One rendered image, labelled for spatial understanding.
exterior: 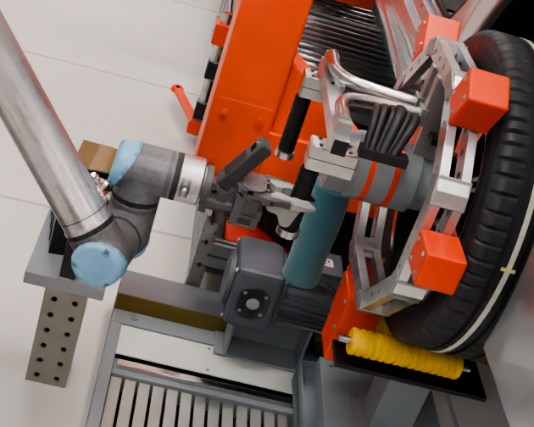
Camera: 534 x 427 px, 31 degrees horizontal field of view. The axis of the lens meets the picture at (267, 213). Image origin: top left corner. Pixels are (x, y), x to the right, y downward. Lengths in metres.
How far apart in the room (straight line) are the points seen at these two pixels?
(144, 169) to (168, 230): 1.48
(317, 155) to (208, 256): 1.01
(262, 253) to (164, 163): 0.74
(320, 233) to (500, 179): 0.55
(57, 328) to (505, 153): 1.18
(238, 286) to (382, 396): 0.44
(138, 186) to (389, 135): 0.46
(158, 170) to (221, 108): 0.66
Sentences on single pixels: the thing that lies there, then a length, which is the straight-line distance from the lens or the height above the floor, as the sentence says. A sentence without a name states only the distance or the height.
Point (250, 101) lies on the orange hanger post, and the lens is 2.38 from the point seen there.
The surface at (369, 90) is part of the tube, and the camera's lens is 1.94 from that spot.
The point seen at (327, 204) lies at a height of 0.71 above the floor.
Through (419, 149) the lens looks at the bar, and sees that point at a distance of 1.96.
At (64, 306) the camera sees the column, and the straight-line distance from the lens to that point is 2.36.
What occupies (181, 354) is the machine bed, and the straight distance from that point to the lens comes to 2.58.
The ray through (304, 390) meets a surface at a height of 0.15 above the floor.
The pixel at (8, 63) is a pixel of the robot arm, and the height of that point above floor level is 0.99.
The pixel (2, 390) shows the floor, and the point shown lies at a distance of 2.47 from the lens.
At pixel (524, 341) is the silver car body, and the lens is 1.61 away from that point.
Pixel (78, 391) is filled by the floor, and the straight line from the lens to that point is 2.50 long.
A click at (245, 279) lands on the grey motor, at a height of 0.38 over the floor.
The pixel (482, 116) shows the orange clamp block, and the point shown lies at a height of 1.09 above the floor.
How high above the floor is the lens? 1.64
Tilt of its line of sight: 28 degrees down
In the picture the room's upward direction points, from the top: 19 degrees clockwise
